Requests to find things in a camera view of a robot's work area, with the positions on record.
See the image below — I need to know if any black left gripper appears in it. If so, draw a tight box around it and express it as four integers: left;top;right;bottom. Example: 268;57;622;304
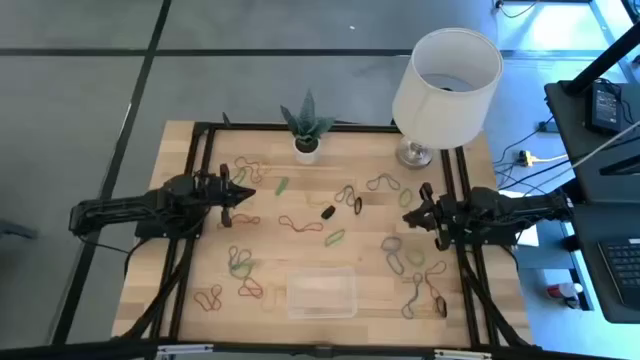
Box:
192;162;258;229

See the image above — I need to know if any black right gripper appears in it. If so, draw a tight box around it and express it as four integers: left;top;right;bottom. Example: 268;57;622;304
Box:
402;181;474;252

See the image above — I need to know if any red rubber band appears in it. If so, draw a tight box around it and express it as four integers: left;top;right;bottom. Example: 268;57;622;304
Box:
236;276;265;301
217;213;262;229
193;283;224;313
424;259;448;302
233;155;266;186
277;214;325;234

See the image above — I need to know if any blue rubber band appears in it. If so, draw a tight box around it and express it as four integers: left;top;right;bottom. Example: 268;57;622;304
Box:
400;271;425;321
365;172;402;193
380;235;406;277
227;244;254;271
333;184;358;207

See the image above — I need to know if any clear plastic bin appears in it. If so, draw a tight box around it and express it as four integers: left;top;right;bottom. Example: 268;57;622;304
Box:
285;266;358;320

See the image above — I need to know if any small potted green plant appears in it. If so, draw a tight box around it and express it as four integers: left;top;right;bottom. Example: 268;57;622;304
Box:
278;88;337;166

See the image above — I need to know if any white paper sheet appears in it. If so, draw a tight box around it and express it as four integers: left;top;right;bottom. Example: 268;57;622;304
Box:
514;224;539;249

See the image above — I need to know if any table lamp white shade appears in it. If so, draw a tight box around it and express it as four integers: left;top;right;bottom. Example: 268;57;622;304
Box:
391;26;505;171

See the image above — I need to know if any red white can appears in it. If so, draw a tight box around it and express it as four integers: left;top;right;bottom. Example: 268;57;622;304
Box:
546;281;585;302

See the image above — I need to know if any black desk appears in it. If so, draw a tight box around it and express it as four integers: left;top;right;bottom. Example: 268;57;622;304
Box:
543;79;640;325

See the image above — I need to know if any black keyboard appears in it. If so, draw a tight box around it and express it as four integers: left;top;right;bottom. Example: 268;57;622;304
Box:
597;238;640;311

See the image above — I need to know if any black power adapter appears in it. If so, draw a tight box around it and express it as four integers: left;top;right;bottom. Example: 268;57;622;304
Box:
584;81;625;135

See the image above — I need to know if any black stand pole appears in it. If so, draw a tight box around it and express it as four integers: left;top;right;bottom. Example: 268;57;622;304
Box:
563;22;640;97

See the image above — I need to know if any white cable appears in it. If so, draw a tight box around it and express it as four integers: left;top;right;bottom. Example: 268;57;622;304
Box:
532;119;640;166

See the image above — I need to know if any black cable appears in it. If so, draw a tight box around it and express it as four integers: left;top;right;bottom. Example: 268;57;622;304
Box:
494;0;539;19

